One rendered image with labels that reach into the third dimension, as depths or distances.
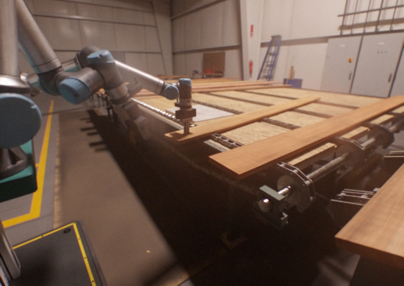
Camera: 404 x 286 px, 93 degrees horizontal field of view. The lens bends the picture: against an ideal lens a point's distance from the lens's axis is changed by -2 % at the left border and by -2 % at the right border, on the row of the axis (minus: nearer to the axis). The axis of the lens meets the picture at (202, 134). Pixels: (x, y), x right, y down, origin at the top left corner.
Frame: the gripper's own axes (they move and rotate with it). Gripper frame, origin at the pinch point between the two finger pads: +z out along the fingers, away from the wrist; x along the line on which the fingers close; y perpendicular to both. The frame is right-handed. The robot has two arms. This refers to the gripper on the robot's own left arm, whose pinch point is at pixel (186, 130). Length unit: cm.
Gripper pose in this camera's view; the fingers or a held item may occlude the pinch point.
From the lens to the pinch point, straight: 126.5
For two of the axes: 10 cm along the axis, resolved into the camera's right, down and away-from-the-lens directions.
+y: 6.8, 2.4, -6.9
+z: 0.0, 9.4, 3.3
